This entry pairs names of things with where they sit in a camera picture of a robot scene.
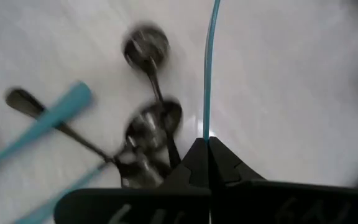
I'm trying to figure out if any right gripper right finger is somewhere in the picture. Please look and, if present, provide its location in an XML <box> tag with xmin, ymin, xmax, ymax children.
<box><xmin>209</xmin><ymin>136</ymin><xmax>358</xmax><ymax>224</ymax></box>

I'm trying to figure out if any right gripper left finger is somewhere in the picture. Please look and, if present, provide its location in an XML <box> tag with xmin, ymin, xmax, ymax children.
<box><xmin>54</xmin><ymin>138</ymin><xmax>211</xmax><ymax>224</ymax></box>

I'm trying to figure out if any black metal spoon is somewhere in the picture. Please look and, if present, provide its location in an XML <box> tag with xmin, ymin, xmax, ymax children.
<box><xmin>122</xmin><ymin>22</ymin><xmax>182</xmax><ymax>170</ymax></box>
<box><xmin>4</xmin><ymin>88</ymin><xmax>183</xmax><ymax>163</ymax></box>

